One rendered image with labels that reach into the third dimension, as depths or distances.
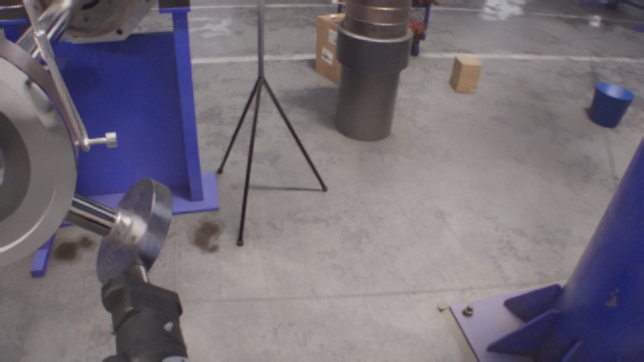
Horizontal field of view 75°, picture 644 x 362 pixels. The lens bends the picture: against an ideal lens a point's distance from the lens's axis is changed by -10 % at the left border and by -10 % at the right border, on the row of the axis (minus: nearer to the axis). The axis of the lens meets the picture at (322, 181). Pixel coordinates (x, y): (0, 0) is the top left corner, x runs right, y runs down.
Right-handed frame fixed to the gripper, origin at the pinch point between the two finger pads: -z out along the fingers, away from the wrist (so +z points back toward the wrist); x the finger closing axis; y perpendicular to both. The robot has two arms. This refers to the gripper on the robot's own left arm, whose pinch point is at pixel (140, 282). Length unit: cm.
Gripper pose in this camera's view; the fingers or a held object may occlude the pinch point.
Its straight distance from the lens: 74.2
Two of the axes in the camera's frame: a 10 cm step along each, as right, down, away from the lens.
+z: 4.0, 4.8, -7.8
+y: -6.2, 7.7, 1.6
